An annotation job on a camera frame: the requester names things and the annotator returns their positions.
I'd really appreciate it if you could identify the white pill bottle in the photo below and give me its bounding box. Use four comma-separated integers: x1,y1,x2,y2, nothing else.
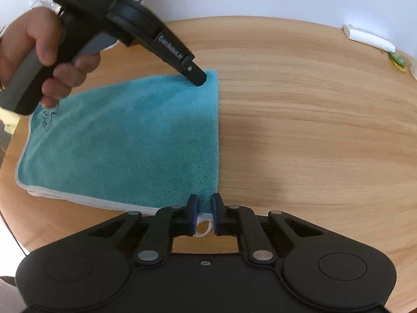
409,61,417,80

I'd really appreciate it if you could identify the teal towel white trim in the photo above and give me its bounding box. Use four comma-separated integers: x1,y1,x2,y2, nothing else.
15,70,219,222

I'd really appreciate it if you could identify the person's left hand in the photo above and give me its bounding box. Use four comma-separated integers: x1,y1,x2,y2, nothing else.
1,7,100,108

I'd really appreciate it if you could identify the green lid yellow tin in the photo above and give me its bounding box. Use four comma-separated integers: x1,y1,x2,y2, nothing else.
388,52,408,72

